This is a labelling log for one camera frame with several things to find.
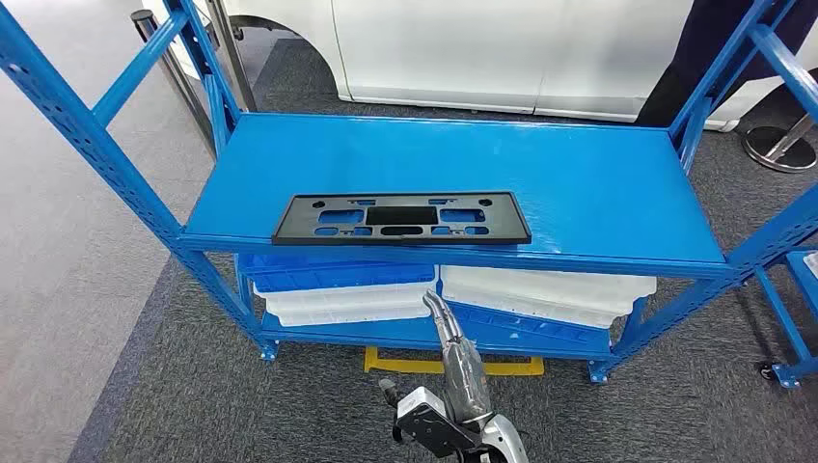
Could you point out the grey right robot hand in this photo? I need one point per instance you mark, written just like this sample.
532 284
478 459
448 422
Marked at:
463 377

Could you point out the black plastic plate bracket part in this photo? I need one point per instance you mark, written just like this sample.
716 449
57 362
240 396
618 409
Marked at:
300 223

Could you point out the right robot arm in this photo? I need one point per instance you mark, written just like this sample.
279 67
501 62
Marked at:
508 444

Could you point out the large blue metal shelf rack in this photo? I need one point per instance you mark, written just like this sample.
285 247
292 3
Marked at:
447 160

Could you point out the blue wheeled shelf cart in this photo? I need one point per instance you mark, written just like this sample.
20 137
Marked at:
802 282

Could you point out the blue plastic crate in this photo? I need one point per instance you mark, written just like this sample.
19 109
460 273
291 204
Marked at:
332 276
524 330

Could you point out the white plastic crate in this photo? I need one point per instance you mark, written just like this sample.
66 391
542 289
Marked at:
543 284
543 311
345 300
345 317

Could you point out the white vehicle with red stripe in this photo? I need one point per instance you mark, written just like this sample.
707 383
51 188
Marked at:
447 51

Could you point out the person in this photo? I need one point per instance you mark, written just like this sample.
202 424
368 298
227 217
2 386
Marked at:
696 64

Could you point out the silver metal pole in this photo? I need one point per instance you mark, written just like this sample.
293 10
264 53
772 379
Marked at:
233 57

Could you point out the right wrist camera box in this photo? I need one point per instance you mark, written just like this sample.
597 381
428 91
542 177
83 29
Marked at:
422 409

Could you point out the black-topped stanchion post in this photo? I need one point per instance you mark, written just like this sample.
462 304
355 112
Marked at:
167 67

